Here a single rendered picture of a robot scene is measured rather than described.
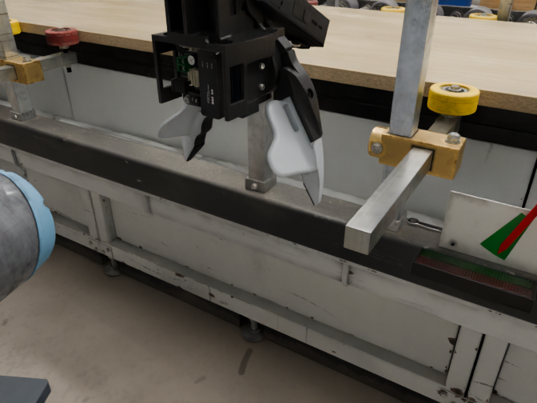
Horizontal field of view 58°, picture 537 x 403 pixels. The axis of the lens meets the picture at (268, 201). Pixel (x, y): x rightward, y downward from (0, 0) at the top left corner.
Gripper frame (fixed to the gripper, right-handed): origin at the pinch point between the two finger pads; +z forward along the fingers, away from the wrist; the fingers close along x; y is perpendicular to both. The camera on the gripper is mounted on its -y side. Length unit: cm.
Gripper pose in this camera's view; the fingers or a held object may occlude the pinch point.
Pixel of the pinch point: (252, 179)
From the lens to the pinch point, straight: 45.2
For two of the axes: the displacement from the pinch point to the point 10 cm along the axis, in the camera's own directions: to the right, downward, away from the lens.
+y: -5.8, 4.1, -7.0
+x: 8.1, 2.9, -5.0
